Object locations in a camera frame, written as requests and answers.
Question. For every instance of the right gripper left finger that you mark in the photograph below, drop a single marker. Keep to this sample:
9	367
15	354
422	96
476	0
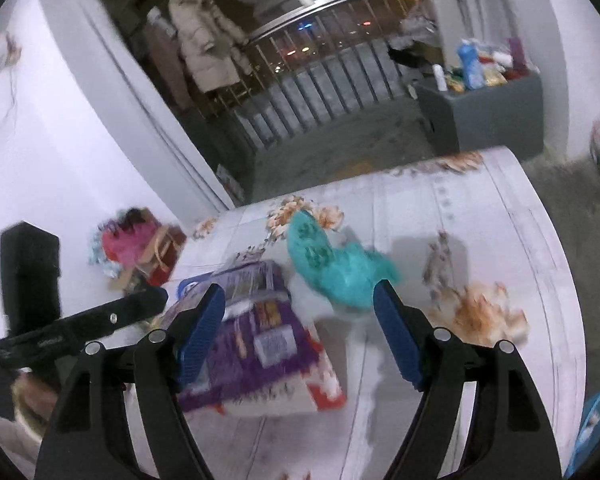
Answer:
89	434

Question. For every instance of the teal plastic bag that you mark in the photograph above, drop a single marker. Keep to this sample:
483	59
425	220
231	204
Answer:
345	275

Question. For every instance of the purple snack bag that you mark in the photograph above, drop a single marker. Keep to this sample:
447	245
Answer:
254	281

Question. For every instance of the blue plastic basin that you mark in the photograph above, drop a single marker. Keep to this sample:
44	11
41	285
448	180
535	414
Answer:
585	459

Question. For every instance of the beige hanging coat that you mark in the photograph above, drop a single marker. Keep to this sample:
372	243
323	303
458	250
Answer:
211	44

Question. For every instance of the grey curtain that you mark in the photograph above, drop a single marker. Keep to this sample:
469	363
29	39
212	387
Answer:
132	110
492	22

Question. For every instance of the red gift bag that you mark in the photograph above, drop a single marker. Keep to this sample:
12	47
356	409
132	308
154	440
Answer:
157	261

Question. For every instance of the white spray bottle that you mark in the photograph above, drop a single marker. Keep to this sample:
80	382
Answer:
439	77

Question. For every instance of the purple cup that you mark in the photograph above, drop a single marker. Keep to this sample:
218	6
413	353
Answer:
517	52

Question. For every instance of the metal balcony railing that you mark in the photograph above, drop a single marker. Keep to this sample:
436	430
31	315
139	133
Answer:
314	68

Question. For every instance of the grey cabinet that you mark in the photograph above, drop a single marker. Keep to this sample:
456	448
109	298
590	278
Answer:
510	115

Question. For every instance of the grey right curtain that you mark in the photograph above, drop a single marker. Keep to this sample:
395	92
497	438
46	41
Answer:
492	22

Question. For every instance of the blue detergent bottle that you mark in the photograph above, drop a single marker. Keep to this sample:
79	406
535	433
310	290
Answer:
472	69

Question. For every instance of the pink clothing bundle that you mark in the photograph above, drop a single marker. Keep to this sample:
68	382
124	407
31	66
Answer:
126	246

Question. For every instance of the person's left hand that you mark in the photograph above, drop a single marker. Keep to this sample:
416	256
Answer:
38	397

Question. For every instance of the grey left curtain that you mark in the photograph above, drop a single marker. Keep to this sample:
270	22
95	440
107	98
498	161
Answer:
132	110

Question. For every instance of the brown cardboard box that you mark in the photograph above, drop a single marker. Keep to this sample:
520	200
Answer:
128	279

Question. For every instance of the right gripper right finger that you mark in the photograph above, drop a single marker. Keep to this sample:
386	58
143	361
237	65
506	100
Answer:
509	435

